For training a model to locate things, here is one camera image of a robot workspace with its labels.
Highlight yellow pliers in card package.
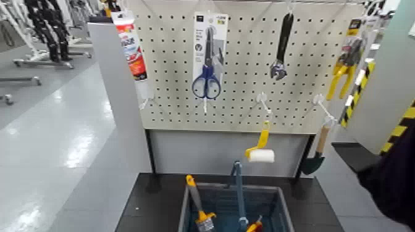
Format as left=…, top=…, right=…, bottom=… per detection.
left=325, top=17, right=372, bottom=101

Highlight blue grey long tool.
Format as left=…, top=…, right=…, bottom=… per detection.
left=227, top=160, right=249, bottom=232

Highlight black adjustable wrench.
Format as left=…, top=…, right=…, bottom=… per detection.
left=269, top=12, right=295, bottom=81

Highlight beige pegboard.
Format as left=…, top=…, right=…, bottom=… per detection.
left=124, top=0, right=366, bottom=135

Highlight blue scissors in card package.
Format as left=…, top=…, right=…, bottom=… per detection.
left=191, top=12, right=229, bottom=101

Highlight red white glue tube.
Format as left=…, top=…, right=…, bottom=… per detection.
left=111, top=10, right=155, bottom=102

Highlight wooden handled dark trowel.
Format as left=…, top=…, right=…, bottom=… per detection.
left=301, top=124, right=332, bottom=176

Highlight grey blue plastic crate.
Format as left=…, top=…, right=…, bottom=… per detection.
left=177, top=183, right=296, bottom=232

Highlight black robot on stand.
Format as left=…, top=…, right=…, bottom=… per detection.
left=24, top=0, right=75, bottom=63

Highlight yellow handled paint brush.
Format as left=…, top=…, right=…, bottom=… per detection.
left=185, top=175, right=217, bottom=232

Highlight red yellow small tool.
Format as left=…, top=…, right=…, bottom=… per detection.
left=246, top=215, right=263, bottom=232

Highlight grey partition panel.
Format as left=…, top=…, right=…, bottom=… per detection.
left=87, top=22, right=153, bottom=174

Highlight yellow handled paint roller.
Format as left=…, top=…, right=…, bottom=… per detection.
left=245, top=120, right=275, bottom=164

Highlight yellow background object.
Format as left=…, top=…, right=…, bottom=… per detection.
left=103, top=0, right=122, bottom=18

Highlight white robot on stand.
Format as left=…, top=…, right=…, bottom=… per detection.
left=0, top=0, right=49, bottom=62

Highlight black stand leg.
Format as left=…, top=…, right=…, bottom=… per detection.
left=294, top=134, right=317, bottom=180
left=145, top=129, right=157, bottom=175

